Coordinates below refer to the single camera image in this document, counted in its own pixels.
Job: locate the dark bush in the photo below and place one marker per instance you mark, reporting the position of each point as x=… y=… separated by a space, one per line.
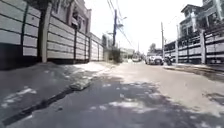
x=115 y=55

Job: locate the distant low building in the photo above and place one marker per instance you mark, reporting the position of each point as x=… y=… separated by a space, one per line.
x=127 y=52

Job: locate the dark utility pole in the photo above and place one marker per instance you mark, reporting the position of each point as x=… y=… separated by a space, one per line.
x=114 y=28

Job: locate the grey concrete road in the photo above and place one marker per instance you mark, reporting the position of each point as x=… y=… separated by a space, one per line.
x=140 y=90

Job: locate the white car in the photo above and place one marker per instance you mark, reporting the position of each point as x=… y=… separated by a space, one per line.
x=154 y=59

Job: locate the motorcycle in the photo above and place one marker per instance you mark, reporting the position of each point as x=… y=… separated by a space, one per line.
x=168 y=60

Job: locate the thin utility pole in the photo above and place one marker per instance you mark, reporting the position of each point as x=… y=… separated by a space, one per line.
x=162 y=36

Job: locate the grey concrete side apron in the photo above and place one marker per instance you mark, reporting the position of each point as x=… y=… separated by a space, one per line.
x=30 y=80

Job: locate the slatted fence with posts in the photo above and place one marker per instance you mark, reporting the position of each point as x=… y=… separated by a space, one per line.
x=200 y=46

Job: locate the multi-storey house with balconies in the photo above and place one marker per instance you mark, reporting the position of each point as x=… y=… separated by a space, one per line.
x=200 y=16

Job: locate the pale slatted boundary wall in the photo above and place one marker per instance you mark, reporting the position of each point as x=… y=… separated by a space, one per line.
x=61 y=41

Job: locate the building behind slatted wall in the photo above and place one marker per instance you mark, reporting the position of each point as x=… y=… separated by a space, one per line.
x=71 y=13

